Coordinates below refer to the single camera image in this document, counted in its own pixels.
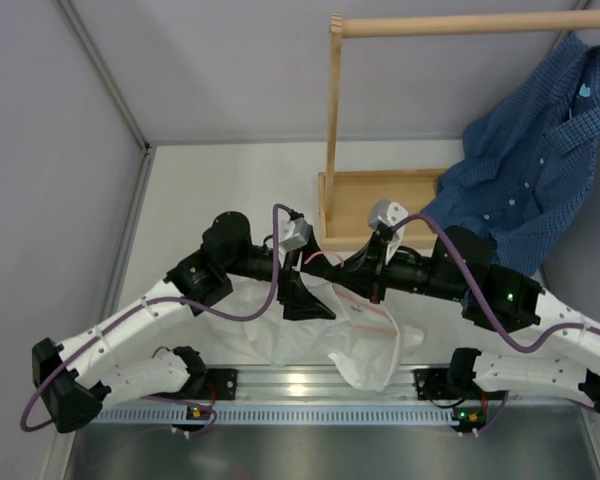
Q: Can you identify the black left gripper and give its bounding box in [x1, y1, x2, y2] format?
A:
[224, 227, 336, 320]

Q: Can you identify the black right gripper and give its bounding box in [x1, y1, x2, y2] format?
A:
[326, 234, 468, 307]

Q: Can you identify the pink wire hanger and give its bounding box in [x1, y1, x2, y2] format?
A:
[309, 281, 402, 390]

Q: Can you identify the white shirt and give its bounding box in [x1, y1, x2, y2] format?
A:
[217, 281, 425, 392]

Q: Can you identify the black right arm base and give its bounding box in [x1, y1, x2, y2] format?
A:
[413, 367, 505, 409]

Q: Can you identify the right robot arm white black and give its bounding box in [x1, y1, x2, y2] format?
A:
[301, 226, 600, 414]

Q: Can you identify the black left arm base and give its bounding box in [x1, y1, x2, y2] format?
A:
[197, 368, 238, 401]

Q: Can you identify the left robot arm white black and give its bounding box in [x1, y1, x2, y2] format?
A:
[31, 204, 335, 434]

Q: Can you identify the blue checkered shirt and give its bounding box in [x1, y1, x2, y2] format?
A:
[422, 34, 600, 276]

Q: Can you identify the wooden clothes rack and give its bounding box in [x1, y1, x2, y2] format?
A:
[318, 8, 600, 251]

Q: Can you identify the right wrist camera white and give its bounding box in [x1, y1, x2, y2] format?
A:
[367, 199, 409, 264]

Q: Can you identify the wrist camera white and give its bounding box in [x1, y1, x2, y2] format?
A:
[367, 199, 409, 264]
[278, 214, 312, 261]

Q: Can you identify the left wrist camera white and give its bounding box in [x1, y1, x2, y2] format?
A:
[278, 214, 312, 261]

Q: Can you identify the aluminium mounting rail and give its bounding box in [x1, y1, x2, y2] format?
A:
[199, 364, 600, 401]

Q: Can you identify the slotted cable duct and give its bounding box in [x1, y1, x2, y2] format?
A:
[95, 403, 478, 426]

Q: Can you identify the aluminium corner frame post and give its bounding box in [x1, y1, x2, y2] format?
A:
[53, 0, 155, 320]

